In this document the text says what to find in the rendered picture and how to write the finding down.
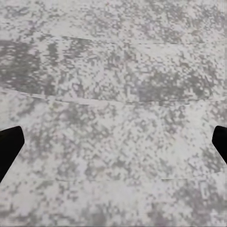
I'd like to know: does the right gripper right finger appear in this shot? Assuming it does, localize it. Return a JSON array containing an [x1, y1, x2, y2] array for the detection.
[[212, 126, 227, 164]]

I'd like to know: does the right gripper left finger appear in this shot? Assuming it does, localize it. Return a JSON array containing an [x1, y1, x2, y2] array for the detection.
[[0, 126, 25, 182]]

